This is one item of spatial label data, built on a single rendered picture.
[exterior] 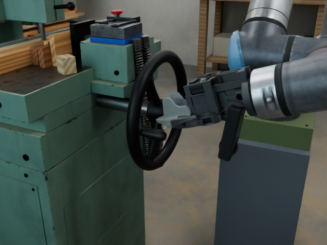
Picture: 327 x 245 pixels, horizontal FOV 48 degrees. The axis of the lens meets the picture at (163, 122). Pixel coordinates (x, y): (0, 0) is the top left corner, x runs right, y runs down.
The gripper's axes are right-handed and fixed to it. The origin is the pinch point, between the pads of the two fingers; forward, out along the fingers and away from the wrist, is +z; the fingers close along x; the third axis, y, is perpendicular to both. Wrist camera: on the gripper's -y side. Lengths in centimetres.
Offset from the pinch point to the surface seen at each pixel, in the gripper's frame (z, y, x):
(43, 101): 21.0, 11.5, 8.7
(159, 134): 0.9, -2.0, 1.5
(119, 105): 16.3, 3.5, -9.2
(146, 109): 9.2, 1.2, -9.3
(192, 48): 140, -18, -332
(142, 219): 41, -44, -31
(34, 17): 30.5, 29.7, -7.5
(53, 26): 223, 49, -218
